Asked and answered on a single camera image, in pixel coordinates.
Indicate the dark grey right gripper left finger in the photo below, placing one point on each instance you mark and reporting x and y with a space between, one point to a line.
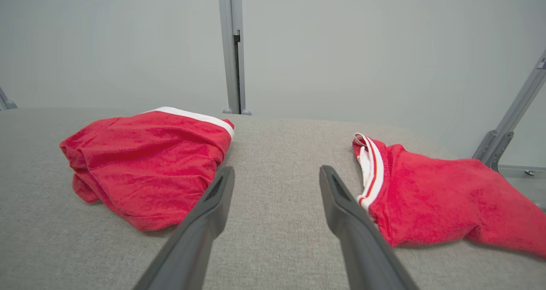
200 239

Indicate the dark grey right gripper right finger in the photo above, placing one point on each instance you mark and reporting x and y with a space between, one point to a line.
362 247

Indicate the red garment with white band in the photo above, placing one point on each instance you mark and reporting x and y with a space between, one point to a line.
149 162

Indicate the red garment with striped band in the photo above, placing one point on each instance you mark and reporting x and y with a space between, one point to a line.
448 196

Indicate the grey fabric table cover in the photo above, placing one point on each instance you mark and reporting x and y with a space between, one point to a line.
277 153

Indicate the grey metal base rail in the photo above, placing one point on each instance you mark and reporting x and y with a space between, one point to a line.
524 179

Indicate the grey vertical frame post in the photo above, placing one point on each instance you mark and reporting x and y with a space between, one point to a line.
232 47

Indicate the grey diagonal frame strut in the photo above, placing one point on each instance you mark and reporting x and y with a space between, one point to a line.
5 101
512 119

